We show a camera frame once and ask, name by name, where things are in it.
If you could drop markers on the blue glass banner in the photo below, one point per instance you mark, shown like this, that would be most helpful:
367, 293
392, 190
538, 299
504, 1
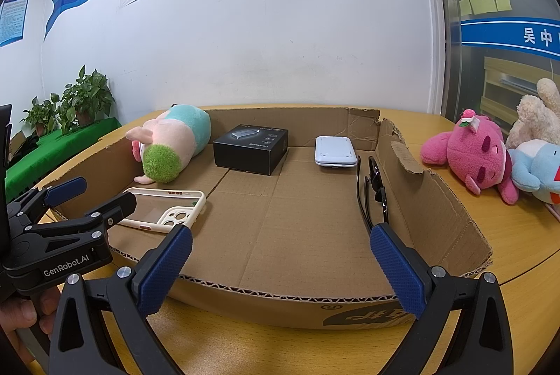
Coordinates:
503, 36

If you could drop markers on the person's left hand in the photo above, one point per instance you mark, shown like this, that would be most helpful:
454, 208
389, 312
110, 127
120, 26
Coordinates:
19, 313

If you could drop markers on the large potted plant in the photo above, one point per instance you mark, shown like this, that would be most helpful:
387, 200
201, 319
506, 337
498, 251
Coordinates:
87, 95

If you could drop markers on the pink teal green plush toy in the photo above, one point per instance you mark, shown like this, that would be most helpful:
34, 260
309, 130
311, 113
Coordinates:
175, 134

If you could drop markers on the yellow sticky note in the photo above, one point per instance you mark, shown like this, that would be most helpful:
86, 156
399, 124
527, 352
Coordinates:
465, 6
482, 3
502, 0

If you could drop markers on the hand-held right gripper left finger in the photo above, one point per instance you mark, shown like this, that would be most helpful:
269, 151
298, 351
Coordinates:
164, 270

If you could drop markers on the black charger box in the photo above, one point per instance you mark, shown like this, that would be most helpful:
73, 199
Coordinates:
249, 151

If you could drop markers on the green table cloth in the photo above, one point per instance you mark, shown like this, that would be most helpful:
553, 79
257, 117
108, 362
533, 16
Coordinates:
52, 147

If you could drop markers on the pale blue flat case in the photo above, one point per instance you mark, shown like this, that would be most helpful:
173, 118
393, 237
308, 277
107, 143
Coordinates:
334, 151

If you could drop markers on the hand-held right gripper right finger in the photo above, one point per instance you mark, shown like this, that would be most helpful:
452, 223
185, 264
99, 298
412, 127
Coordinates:
398, 270

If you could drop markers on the cardboard box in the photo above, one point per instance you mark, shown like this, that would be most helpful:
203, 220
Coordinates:
284, 226

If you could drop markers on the cream plush toy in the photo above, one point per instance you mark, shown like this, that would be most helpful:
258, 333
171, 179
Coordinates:
533, 112

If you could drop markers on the light blue plush toy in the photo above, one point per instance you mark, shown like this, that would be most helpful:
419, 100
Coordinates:
529, 165

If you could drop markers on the wooden shelf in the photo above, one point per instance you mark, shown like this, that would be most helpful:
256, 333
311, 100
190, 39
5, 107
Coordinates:
498, 90

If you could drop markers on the blue wall poster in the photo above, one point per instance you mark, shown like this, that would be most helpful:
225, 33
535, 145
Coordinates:
13, 18

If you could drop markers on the black sunglasses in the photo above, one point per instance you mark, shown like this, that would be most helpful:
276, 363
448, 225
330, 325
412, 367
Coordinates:
372, 176

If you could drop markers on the small potted plant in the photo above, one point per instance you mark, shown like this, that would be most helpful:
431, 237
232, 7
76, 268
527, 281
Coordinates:
41, 112

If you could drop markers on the cream phone case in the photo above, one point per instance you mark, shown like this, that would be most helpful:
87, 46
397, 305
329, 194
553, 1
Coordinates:
197, 206

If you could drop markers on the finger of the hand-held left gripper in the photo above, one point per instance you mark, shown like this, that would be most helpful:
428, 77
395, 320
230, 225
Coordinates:
65, 187
116, 206

